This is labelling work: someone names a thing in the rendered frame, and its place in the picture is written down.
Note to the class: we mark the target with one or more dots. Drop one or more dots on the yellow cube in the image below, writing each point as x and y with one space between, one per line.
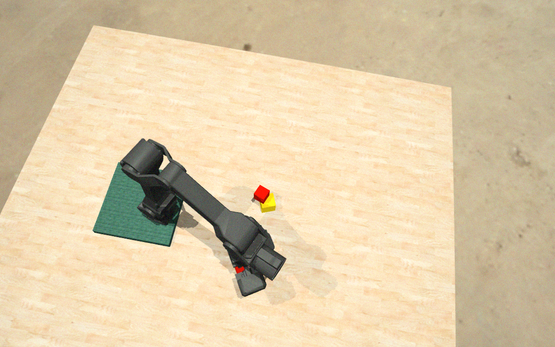
269 204

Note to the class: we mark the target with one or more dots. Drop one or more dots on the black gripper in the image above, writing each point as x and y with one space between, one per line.
249 281

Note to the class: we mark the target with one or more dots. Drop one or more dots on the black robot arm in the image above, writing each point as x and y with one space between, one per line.
244 238

